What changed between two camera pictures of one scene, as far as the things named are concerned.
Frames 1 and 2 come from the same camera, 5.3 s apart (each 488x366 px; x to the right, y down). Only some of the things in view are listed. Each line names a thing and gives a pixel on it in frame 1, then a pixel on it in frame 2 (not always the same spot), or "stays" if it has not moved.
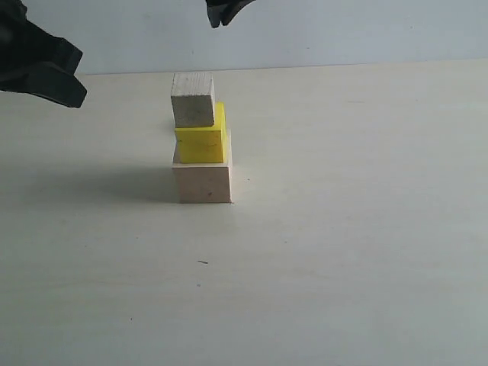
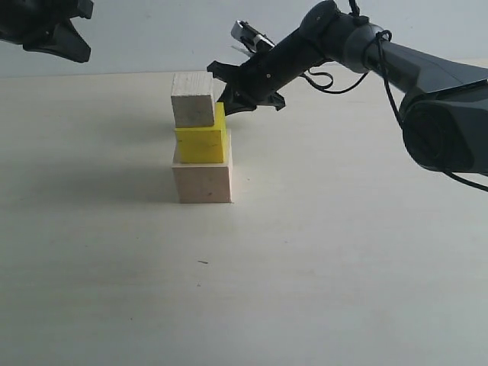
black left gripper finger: (43, 79) -> (43, 26)
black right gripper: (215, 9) -> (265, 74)
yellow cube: (207, 144) stays
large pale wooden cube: (205, 182) stays
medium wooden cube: (192, 96) stays
